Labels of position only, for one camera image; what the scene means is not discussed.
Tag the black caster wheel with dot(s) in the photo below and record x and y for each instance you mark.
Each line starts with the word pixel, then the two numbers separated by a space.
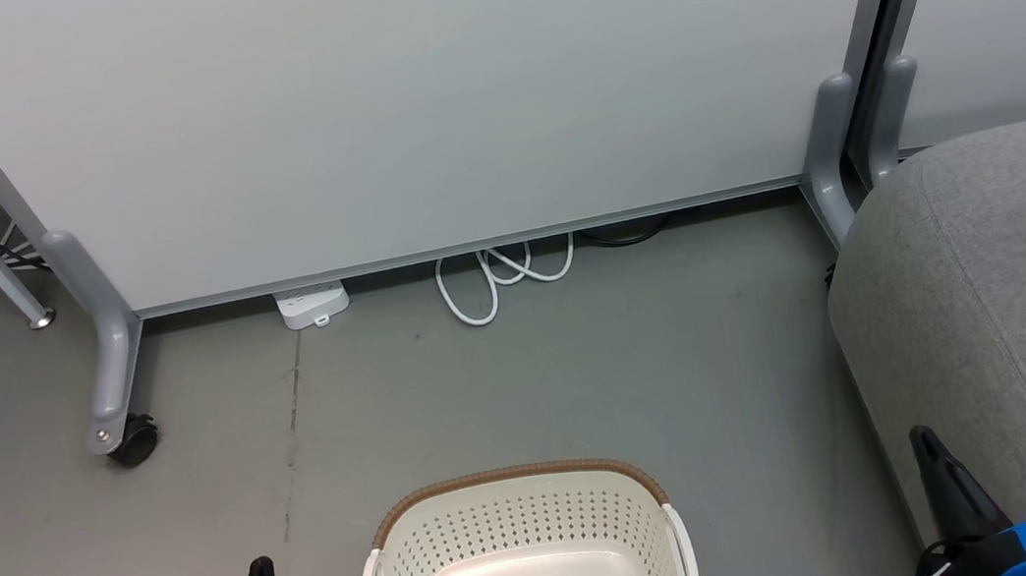
pixel 135 442

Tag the grey fabric sofa seat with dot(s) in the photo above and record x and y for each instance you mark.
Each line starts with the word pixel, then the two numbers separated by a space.
pixel 963 318

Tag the grey partition foot with caster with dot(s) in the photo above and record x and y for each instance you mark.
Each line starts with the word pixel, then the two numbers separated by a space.
pixel 106 342

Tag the white power strip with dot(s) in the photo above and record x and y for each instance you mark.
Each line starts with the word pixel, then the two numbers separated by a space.
pixel 311 305

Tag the large white partition panel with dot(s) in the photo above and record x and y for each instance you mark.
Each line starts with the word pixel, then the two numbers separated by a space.
pixel 408 94

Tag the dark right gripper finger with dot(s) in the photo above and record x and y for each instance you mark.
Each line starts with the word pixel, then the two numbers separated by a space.
pixel 954 493

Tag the cream perforated laundry basket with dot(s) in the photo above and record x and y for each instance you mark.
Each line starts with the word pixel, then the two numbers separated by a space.
pixel 527 544

